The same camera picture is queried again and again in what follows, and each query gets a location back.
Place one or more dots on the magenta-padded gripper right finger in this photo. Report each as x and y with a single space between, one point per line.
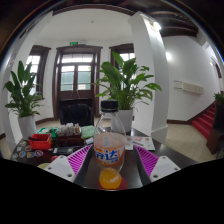
163 168

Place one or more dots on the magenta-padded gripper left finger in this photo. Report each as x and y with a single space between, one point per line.
61 168

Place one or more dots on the clear orange-label drink bottle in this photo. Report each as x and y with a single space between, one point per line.
109 156

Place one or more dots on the small red round object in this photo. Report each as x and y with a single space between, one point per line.
54 158

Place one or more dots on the black flat device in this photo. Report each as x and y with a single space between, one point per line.
62 150

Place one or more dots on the white printed magazine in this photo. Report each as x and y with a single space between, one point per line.
143 143

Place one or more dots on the brown box of white items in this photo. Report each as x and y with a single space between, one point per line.
69 136

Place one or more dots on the red plastic basket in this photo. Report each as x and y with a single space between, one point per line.
40 143

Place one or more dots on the green box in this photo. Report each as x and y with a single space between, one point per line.
46 130

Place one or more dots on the green cloth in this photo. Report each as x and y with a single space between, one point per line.
88 131

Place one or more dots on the black chair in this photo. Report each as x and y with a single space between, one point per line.
76 115

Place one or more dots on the red carpeted staircase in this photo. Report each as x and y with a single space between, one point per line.
203 121

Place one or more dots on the dark wooden double door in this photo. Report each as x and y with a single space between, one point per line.
76 95

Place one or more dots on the potted plant in white pot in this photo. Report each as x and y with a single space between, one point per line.
125 83
23 96

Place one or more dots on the small green plant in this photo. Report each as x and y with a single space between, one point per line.
219 98

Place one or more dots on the dark wooden framed window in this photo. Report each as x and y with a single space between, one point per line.
116 48
43 50

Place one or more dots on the green exit sign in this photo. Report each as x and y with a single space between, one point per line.
73 43

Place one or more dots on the white wall unit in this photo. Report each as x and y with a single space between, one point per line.
190 87

